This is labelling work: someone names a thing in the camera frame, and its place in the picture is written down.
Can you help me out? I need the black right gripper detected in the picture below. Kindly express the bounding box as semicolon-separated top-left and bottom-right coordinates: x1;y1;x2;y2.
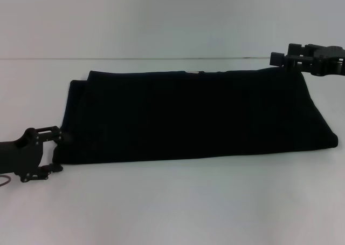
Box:
270;43;345;78

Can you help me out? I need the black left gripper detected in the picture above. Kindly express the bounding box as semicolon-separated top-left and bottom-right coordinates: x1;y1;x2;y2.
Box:
0;125;73;183

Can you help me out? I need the black t-shirt with pink print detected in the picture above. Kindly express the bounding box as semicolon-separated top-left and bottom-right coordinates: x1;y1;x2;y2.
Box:
58;69;339;166

